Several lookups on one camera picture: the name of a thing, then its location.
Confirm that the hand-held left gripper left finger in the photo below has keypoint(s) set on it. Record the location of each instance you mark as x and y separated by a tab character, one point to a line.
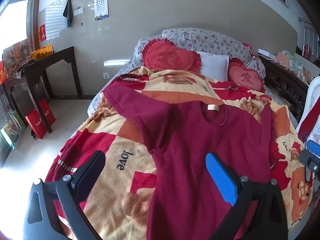
83	176

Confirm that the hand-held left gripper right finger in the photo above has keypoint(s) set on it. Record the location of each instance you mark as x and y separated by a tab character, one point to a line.
221	178

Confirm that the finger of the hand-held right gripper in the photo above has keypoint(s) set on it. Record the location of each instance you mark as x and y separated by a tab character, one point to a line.
312	158

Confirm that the maroon sweater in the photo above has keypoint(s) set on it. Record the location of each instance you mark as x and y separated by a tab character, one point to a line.
195	135

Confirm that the red cloth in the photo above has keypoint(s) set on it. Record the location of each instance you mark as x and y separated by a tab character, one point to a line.
308	123

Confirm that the printed fleece blanket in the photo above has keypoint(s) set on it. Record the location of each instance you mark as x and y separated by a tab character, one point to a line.
120	140

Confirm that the red gift bag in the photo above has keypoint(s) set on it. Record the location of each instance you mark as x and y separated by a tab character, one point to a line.
40	120

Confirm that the floral bed sheet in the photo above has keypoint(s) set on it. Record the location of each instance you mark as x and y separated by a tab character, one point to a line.
96	105

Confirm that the carved wooden headboard shelf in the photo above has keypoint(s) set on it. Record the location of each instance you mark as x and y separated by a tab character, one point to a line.
285	85

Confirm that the green printed bag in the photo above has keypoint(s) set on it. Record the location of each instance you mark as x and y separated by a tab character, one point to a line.
12	130

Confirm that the pile of paper packages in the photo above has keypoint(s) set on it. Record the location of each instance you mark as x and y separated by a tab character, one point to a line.
292	63

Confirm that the small red heart pillow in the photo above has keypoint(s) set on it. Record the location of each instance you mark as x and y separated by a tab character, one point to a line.
243	76

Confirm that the white pillow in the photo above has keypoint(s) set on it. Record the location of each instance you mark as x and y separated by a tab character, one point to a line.
215	63

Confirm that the metal railing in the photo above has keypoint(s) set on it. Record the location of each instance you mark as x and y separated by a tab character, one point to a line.
310	37

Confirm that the dark wooden table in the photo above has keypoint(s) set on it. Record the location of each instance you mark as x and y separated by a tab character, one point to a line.
60	55

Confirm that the orange plastic basket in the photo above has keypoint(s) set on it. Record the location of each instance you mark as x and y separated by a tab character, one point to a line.
42	52

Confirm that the large red heart pillow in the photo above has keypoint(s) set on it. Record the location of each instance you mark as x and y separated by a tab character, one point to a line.
170	55

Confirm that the decorated red gift boxes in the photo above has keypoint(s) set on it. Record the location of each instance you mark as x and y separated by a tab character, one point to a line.
15	57

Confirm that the dark hanging cloth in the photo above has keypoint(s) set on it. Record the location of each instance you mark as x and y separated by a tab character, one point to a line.
68	11

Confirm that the window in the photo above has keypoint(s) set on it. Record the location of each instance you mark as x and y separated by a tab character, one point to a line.
15	17

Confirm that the eye chart poster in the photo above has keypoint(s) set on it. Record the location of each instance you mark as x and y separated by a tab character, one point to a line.
101	1

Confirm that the white plastic frame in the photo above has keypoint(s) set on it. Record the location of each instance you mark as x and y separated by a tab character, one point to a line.
311	90

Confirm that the red paper wall sticker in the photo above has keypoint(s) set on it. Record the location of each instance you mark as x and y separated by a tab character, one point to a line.
42	33

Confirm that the white wall switch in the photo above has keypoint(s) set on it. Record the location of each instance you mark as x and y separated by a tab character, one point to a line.
79	11

